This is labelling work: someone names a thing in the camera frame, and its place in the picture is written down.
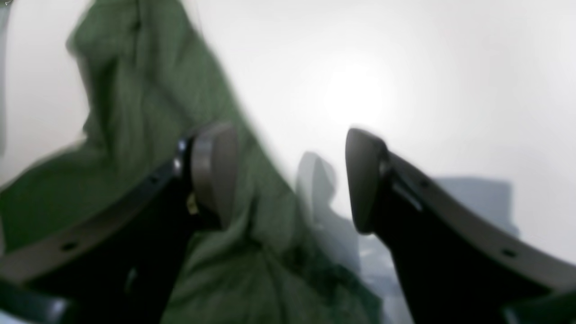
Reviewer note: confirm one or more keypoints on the dark green t-shirt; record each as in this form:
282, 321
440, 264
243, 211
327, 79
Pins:
149, 79

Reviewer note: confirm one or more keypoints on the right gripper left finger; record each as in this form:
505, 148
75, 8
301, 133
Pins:
206, 162

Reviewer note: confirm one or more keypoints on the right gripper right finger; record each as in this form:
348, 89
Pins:
369, 176

